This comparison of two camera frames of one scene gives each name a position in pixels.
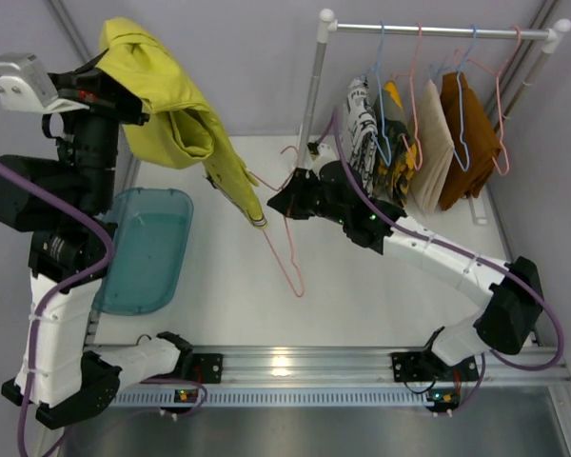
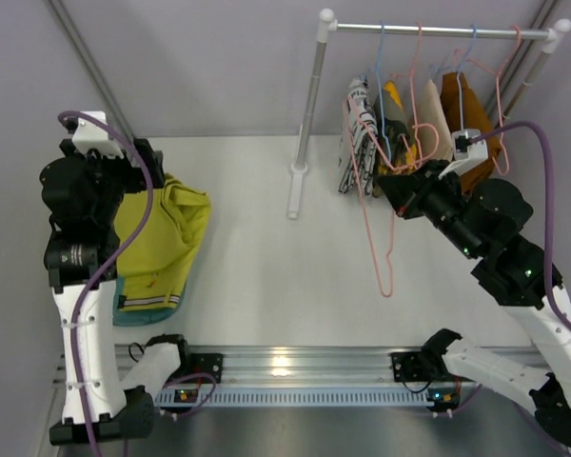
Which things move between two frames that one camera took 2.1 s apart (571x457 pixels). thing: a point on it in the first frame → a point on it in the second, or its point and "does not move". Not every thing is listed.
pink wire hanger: (282, 187) → (365, 215)
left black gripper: (103, 101) → (140, 162)
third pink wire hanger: (498, 73) does not move
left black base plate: (207, 367) does not move
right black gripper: (299, 193) → (414, 196)
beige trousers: (430, 181) does not move
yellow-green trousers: (180, 129) → (152, 271)
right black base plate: (424, 366) does not move
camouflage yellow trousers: (397, 151) does not move
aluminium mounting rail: (334, 366) does not move
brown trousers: (473, 140) does not move
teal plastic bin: (150, 248) → (142, 318)
